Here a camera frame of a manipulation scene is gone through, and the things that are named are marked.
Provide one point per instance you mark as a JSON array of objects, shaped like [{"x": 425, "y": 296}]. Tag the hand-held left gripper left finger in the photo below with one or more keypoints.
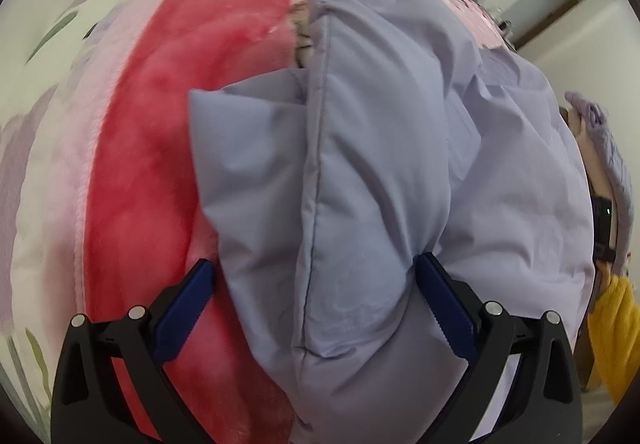
[{"x": 185, "y": 309}]

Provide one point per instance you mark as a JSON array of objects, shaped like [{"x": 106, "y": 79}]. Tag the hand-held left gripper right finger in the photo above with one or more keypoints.
[{"x": 450, "y": 309}]

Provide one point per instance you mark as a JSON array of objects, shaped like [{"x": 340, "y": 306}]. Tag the person in yellow sleeve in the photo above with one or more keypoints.
[{"x": 607, "y": 158}]

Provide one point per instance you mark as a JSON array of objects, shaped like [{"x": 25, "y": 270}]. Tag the yellow cloth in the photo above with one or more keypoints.
[{"x": 615, "y": 324}]

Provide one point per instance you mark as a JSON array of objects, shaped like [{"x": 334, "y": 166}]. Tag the pink printed blanket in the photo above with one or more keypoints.
[{"x": 150, "y": 148}]

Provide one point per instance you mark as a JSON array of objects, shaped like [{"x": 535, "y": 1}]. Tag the floral bed sheet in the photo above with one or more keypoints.
[{"x": 50, "y": 73}]

